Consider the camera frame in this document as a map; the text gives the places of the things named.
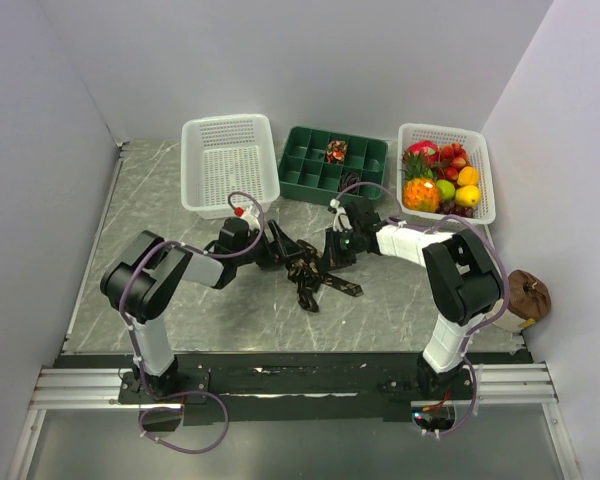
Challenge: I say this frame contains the black gold floral tie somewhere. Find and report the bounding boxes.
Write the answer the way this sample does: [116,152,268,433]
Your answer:
[286,240,363,313]

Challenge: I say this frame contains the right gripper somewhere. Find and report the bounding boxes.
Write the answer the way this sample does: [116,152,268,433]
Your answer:
[318,227,362,273]

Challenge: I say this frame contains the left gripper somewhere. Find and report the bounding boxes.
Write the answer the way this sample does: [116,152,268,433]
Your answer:
[234,220,304,270]

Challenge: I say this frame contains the pink dragon fruit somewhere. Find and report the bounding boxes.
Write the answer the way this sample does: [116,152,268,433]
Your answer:
[403,140,440,167]

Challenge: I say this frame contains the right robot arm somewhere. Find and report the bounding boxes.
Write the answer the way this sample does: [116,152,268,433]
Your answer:
[323,199,505,399]

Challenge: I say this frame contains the orange fruit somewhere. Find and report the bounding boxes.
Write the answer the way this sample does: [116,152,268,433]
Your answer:
[457,166,481,187]

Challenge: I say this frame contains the dark striped rolled tie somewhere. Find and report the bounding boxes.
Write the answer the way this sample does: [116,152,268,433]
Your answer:
[339,172,360,192]

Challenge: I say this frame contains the orange pineapple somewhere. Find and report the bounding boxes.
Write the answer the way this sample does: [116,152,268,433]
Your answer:
[402,151,440,213]

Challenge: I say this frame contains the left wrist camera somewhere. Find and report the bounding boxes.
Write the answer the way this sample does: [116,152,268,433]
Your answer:
[234,205,261,229]

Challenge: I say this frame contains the yellow lemon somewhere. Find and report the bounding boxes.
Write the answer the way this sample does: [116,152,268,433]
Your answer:
[454,185,481,208]

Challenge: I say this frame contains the green divided organizer tray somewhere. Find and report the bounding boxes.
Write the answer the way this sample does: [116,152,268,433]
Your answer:
[278,126,388,206]

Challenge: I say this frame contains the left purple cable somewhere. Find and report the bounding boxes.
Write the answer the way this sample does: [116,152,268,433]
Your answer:
[118,192,267,401]

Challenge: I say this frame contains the brown paper bag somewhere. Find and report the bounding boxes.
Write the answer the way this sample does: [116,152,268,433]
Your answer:
[493,270,552,333]

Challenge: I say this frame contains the red floral rolled tie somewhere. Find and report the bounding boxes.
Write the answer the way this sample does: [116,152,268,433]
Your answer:
[325,139,349,165]

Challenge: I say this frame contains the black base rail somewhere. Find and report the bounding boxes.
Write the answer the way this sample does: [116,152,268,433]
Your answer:
[52,352,543,426]

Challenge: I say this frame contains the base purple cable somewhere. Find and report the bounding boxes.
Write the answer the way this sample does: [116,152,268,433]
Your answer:
[138,390,230,455]

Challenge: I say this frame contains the white empty plastic basket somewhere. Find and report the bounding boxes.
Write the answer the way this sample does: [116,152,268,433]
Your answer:
[180,114,280,220]

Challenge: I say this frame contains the red strawberries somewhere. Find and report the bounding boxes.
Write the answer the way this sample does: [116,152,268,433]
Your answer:
[432,142,469,182]

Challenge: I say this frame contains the dark grapes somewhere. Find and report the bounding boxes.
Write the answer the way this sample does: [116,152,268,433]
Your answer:
[436,201,474,218]

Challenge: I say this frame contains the green apple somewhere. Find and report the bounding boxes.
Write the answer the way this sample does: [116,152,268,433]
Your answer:
[436,179,456,202]

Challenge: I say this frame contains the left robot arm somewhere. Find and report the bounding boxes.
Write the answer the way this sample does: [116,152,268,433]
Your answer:
[100,217,306,402]

